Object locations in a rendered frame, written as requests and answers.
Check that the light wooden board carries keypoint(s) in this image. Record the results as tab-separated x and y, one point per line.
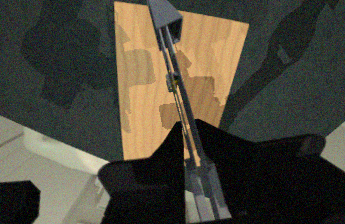
208	54

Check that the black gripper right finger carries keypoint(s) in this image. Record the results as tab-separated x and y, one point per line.
237	160

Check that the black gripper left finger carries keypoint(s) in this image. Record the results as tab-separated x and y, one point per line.
165	167

